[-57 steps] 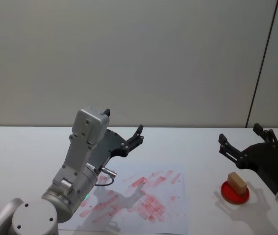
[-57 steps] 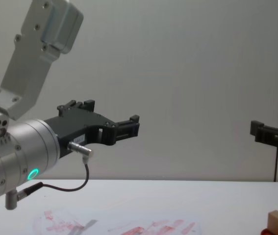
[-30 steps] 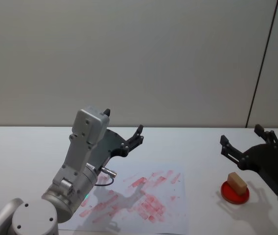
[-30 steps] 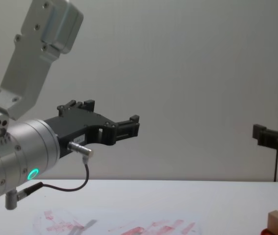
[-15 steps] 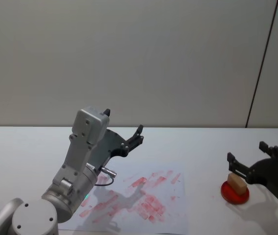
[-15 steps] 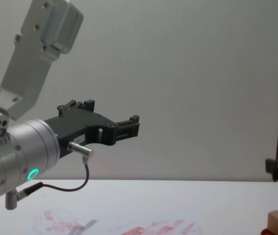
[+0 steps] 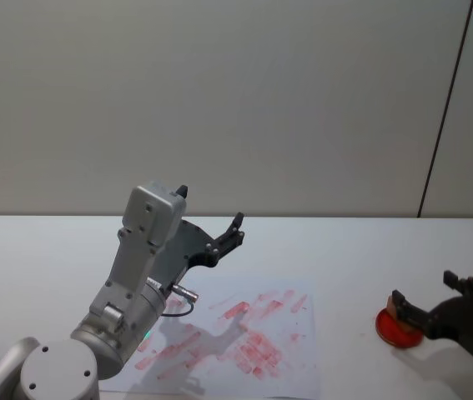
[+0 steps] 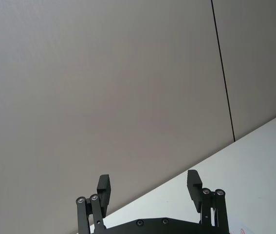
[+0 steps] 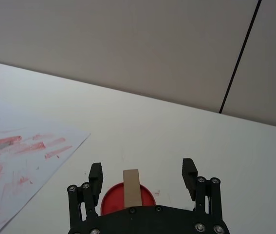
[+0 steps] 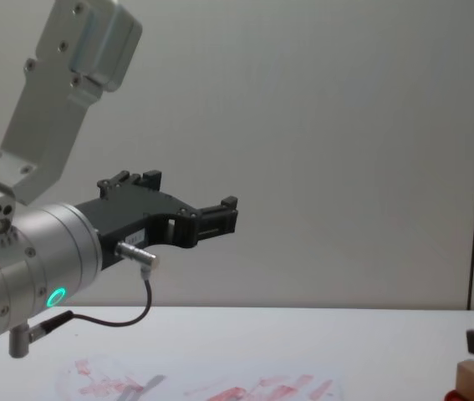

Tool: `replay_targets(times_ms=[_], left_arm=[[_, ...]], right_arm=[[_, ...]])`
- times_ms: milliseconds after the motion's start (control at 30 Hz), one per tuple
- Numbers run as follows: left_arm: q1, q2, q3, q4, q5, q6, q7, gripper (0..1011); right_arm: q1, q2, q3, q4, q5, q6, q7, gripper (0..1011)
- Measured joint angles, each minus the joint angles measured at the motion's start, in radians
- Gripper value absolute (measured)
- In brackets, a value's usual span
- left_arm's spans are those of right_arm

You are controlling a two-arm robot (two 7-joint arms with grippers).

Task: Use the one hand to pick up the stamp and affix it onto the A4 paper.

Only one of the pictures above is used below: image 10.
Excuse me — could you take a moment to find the clear sheet with red smears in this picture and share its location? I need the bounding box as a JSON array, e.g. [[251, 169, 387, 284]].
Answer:
[[54, 353, 347, 401]]

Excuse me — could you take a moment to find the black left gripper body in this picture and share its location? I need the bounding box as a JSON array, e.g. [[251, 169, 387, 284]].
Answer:
[[74, 185, 199, 273]]

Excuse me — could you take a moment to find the white table cloth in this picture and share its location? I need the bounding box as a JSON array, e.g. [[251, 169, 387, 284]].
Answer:
[[0, 306, 474, 401]]

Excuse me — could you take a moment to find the thin dark gripper cable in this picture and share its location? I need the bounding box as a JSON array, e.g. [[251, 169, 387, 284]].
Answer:
[[8, 241, 162, 360]]

